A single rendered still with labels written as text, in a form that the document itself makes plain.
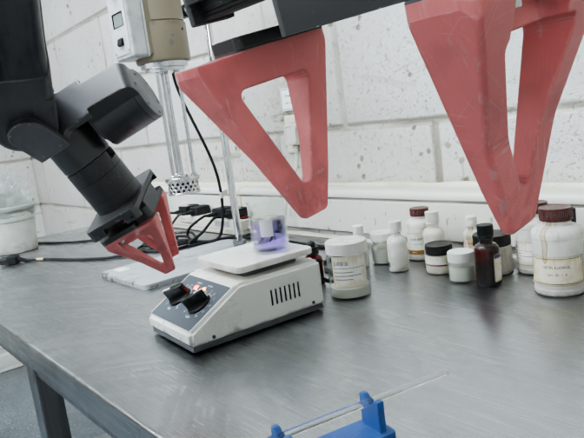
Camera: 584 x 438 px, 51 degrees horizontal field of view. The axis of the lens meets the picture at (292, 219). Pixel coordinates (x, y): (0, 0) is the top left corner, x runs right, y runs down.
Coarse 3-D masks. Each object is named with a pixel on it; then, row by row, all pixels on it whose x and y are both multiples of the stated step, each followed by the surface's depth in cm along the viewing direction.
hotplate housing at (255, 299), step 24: (288, 264) 81; (312, 264) 81; (240, 288) 74; (264, 288) 76; (288, 288) 78; (312, 288) 81; (216, 312) 73; (240, 312) 75; (264, 312) 77; (288, 312) 79; (168, 336) 78; (192, 336) 71; (216, 336) 73; (240, 336) 75
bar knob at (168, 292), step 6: (180, 282) 79; (168, 288) 80; (174, 288) 79; (180, 288) 79; (186, 288) 79; (168, 294) 79; (174, 294) 79; (180, 294) 79; (186, 294) 79; (174, 300) 79; (180, 300) 78
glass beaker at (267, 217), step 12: (252, 204) 79; (264, 204) 79; (276, 204) 79; (252, 216) 80; (264, 216) 79; (276, 216) 79; (252, 228) 80; (264, 228) 79; (276, 228) 79; (252, 240) 81; (264, 240) 80; (276, 240) 80; (288, 240) 81; (264, 252) 80; (276, 252) 80
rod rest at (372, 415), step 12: (360, 396) 49; (372, 408) 48; (360, 420) 50; (372, 420) 48; (384, 420) 47; (276, 432) 45; (336, 432) 49; (348, 432) 48; (360, 432) 48; (372, 432) 48; (384, 432) 48
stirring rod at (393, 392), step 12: (444, 372) 51; (408, 384) 50; (420, 384) 50; (372, 396) 48; (384, 396) 49; (348, 408) 47; (360, 408) 48; (312, 420) 46; (324, 420) 46; (288, 432) 45; (300, 432) 45
